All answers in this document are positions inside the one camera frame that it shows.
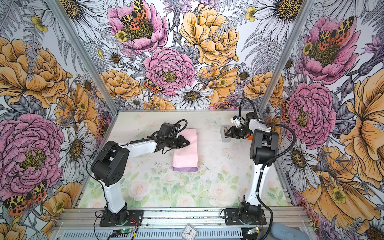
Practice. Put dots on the aluminium front rail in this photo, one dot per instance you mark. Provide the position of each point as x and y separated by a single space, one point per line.
167 218

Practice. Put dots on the grey tape dispenser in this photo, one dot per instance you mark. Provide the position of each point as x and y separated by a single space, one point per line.
224 129

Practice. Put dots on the purple wrapping paper sheet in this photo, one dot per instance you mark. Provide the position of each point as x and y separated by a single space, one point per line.
186 158

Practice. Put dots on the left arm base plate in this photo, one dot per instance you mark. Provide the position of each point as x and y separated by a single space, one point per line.
124 218

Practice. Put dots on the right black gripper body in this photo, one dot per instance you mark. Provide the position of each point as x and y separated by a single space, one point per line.
243 130

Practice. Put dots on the small white clock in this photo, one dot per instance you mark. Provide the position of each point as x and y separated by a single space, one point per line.
189 233

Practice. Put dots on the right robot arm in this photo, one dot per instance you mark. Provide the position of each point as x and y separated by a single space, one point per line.
264 147

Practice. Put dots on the blue grey cloth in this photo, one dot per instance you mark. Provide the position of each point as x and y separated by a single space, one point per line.
282 232

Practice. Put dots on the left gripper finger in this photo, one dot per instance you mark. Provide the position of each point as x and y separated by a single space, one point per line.
173 147
181 141

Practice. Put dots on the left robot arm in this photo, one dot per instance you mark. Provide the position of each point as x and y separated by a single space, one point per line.
109 166

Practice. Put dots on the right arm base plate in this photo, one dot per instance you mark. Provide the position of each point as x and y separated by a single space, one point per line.
233 217

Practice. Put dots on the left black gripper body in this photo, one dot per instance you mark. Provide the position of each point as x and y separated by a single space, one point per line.
172 142

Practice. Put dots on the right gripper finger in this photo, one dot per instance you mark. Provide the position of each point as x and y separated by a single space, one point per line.
232 130
236 136

